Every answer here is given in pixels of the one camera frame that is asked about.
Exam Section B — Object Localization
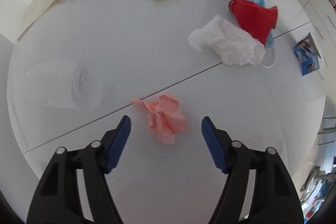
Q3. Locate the blue printed carton box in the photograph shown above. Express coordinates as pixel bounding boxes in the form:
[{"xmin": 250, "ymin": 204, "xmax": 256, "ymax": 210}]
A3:
[{"xmin": 293, "ymin": 33, "xmax": 321, "ymax": 76}]

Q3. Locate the blue baby high chair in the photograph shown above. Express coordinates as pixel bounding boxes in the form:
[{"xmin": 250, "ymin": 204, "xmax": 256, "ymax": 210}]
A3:
[{"xmin": 300, "ymin": 166, "xmax": 335, "ymax": 205}]

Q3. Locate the grey metal stool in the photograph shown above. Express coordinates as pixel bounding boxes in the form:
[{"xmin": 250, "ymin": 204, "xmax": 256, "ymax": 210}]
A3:
[{"xmin": 317, "ymin": 117, "xmax": 335, "ymax": 145}]

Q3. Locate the pink crumpled paper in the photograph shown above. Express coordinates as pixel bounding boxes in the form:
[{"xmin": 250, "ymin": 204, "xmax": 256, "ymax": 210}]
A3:
[{"xmin": 131, "ymin": 94, "xmax": 188, "ymax": 144}]

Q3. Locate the white crumpled tissue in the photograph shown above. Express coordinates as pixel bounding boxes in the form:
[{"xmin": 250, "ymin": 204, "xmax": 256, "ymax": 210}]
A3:
[{"xmin": 187, "ymin": 15, "xmax": 266, "ymax": 65}]

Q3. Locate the red folded paper carton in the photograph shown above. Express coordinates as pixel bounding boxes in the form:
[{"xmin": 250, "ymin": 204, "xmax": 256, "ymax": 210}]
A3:
[{"xmin": 228, "ymin": 0, "xmax": 278, "ymax": 45}]

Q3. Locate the drawer cabinet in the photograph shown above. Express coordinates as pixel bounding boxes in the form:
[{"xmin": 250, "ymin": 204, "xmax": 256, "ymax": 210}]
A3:
[{"xmin": 304, "ymin": 0, "xmax": 335, "ymax": 65}]

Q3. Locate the white plastic ring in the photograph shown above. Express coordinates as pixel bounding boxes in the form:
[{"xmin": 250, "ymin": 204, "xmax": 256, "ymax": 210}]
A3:
[{"xmin": 258, "ymin": 49, "xmax": 276, "ymax": 69}]

